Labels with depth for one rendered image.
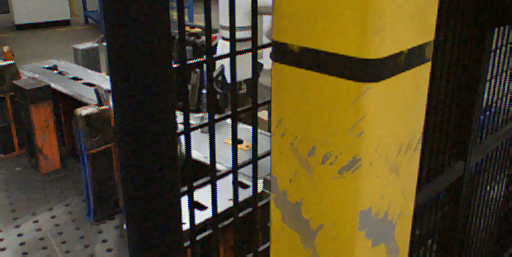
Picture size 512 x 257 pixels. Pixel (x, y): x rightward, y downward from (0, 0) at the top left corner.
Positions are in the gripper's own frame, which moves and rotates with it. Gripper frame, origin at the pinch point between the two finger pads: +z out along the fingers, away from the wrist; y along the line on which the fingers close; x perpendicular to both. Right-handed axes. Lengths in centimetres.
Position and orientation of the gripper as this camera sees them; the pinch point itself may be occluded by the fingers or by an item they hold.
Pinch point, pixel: (238, 98)
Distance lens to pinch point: 126.2
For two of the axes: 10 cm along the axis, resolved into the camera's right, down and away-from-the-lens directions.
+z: 0.1, 9.3, 3.6
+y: -7.0, 2.6, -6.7
